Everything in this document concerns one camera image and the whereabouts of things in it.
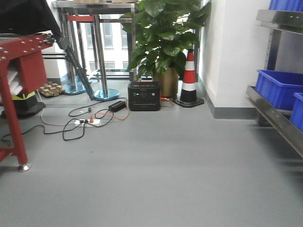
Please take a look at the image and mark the black portable power station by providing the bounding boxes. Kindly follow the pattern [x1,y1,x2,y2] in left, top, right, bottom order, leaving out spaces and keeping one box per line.
[128,81,160,111]

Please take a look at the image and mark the black power adapter brick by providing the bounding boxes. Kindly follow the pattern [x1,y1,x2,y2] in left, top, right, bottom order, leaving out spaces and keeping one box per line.
[108,101,126,113]

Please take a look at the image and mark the gold plant pot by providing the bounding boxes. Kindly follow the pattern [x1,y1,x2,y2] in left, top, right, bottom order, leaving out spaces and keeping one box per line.
[152,67,179,98]

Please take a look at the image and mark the orange white traffic cone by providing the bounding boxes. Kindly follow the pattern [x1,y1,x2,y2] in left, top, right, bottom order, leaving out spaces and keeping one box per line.
[173,49,204,108]

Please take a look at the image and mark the white power strip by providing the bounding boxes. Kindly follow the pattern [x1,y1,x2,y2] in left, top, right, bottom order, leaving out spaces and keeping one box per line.
[74,119,101,127]

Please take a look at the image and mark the green potted plant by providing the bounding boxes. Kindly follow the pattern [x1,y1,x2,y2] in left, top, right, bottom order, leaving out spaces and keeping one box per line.
[121,0,212,78]

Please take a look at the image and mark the cardboard egg tray pieces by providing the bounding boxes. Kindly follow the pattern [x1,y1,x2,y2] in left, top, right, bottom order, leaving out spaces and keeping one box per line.
[38,81,65,97]

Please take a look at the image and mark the steel table by window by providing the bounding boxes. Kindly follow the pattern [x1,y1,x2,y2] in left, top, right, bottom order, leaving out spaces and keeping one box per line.
[51,0,139,81]

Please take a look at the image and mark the black tripod legs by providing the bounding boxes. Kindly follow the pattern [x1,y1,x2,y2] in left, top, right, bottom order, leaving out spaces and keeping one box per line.
[56,36,94,100]

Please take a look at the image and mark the blue bin on rack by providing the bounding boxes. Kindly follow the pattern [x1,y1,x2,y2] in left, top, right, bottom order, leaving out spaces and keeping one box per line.
[255,70,303,111]

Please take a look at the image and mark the blue bin rack front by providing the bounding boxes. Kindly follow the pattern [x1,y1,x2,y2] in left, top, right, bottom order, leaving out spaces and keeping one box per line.
[290,92,303,131]

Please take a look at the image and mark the steel storage shelf rack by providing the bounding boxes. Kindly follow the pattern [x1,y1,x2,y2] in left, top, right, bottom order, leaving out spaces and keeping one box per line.
[246,9,303,156]

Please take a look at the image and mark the black cloth cover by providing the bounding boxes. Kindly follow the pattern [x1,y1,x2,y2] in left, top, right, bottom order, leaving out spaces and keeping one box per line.
[0,0,61,37]

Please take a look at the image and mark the orange cable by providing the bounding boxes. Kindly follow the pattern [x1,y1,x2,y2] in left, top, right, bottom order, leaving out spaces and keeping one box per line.
[90,96,171,122]

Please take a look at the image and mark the black floor cable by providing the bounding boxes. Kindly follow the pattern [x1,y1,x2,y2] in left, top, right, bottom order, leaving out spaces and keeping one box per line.
[0,96,128,142]

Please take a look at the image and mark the red metal frame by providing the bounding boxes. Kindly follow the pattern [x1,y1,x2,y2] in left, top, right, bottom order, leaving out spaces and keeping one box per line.
[0,34,56,172]

